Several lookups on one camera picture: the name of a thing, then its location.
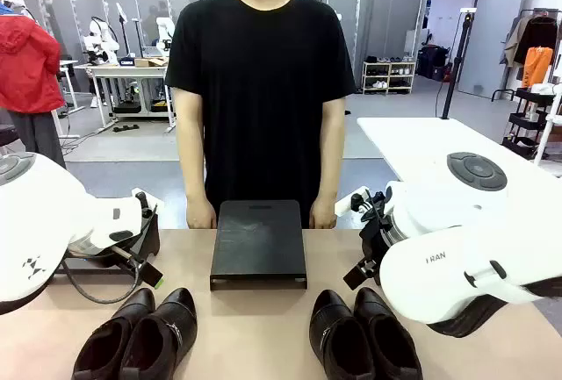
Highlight large white table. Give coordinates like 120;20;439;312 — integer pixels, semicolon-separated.
357;116;562;223

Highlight white workbench table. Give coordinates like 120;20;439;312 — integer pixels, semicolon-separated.
73;61;177;134

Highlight person's left hand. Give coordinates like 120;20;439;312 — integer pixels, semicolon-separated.
308;198;339;230

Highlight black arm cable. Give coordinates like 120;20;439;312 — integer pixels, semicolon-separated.
60;255;148;305

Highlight person's right forearm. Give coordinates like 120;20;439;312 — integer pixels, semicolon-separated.
172;87;208;204

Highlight person's black t-shirt torso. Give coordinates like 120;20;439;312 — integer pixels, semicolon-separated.
164;0;357;228

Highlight black flat shoe stand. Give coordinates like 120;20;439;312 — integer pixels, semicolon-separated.
209;199;308;291

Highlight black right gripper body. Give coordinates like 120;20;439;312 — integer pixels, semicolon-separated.
358;215;396;287

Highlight wooden shoe rack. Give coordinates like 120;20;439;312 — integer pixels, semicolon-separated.
361;59;417;96

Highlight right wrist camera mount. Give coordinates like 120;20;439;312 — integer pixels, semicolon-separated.
334;185;388;223

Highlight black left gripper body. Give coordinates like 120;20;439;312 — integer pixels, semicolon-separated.
64;242;148;269

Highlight black stand with white panel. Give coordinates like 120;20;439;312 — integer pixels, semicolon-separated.
114;1;133;59

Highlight black clothes rack with garments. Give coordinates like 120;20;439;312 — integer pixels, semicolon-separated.
499;7;562;91

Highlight black pole with white head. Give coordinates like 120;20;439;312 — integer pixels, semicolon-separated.
440;7;478;120

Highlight black suitcases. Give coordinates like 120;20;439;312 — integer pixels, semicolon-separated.
415;44;452;82

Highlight person's right hand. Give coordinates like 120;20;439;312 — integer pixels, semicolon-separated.
185;198;219;230

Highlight black heeled ankle boot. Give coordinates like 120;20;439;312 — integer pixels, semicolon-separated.
71;287;157;380

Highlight white metal frame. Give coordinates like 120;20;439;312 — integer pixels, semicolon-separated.
532;83;562;167

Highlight person's left forearm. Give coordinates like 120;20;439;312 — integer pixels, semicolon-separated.
313;92;348;204

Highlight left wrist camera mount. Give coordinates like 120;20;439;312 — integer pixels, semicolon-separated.
130;186;166;223

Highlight small white side table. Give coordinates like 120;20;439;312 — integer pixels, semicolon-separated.
51;58;87;140

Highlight black heeled boot with buckle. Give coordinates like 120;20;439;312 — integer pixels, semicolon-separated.
119;287;198;380

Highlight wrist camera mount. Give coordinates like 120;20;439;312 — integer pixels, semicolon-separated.
130;186;166;223
334;185;388;223

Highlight black trolley cart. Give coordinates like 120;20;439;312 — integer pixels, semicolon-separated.
501;85;559;161

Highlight bystander in red jacket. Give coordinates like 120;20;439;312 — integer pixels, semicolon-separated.
0;0;68;170

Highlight orange hanging garment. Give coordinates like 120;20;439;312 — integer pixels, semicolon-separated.
521;46;555;90

